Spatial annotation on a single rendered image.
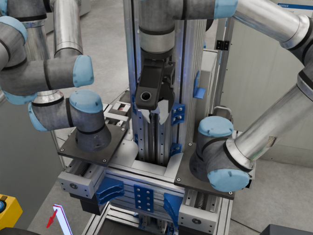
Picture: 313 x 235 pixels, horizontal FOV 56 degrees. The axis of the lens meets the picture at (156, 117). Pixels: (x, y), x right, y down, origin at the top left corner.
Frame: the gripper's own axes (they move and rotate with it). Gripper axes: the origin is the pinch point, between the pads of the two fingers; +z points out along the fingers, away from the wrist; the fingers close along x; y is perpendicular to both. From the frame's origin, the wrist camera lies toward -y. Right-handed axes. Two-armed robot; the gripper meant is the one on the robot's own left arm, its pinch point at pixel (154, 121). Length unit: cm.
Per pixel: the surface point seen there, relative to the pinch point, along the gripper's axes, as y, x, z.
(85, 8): 386, 211, 129
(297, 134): 129, -81, 108
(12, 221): -15, 47, 42
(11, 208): -13, 47, 38
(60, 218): -16.2, 25.0, 29.7
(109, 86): 202, 103, 143
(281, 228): -11.9, -34.7, 17.7
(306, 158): 128, -95, 132
